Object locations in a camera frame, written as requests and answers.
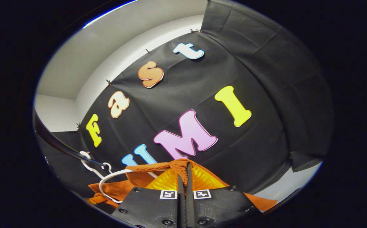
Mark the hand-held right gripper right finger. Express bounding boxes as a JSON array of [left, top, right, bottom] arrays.
[[185, 163, 263, 228]]

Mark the row of black backdrop clips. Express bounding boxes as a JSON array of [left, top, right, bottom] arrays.
[[76, 28, 203, 130]]

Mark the white clothes hanger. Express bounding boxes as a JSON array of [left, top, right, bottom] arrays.
[[80, 151, 113, 179], [99, 169, 159, 203]]

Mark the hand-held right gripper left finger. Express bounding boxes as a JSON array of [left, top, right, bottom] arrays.
[[111, 167, 185, 228]]

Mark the black clothes rack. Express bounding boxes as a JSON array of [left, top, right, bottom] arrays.
[[33, 109, 106, 167]]

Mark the orange corduroy jacket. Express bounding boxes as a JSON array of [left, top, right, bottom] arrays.
[[87, 158, 278, 212]]

